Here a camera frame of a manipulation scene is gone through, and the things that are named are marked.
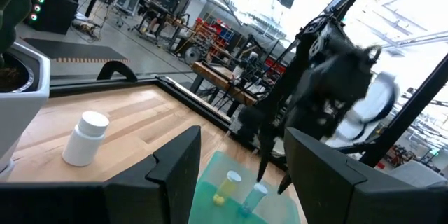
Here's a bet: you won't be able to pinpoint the wooden workbench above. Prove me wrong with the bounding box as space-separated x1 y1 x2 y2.
191 61 262 118

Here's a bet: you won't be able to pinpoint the black computer tower lights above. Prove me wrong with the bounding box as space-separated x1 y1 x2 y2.
24 0 80 36

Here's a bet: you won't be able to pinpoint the black arched frame handle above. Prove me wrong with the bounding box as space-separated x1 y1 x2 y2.
96 60 139 83

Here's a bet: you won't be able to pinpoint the blue pill bottle white cap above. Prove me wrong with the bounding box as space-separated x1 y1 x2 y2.
237 182 269 218

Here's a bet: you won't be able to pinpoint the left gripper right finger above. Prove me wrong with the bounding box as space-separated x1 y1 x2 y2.
283 127 448 224

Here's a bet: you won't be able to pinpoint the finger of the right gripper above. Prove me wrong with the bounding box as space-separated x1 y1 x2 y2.
277 171 293 195
256 122 281 183

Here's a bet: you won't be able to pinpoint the red parts bin shelf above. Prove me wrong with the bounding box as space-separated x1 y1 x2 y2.
191 16 236 64

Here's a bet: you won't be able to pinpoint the black mat hazard stripe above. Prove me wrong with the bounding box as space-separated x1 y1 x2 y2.
23 37 130 64

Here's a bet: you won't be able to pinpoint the yellow pill bottle white cap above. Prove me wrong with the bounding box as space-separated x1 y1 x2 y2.
212 169 243 207

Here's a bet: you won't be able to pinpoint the black workstation desk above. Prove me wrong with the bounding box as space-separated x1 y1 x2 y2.
134 0 193 45

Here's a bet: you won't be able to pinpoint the teal translucent plastic basket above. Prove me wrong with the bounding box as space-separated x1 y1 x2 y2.
188 150 302 224

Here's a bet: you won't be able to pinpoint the green cactus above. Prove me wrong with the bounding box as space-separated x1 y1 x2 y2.
0 0 46 55

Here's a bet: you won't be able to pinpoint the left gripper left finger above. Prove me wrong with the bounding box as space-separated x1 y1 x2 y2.
0 125 202 224

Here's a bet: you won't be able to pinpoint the white rounded chair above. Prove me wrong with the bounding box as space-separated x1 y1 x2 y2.
327 71 400 149

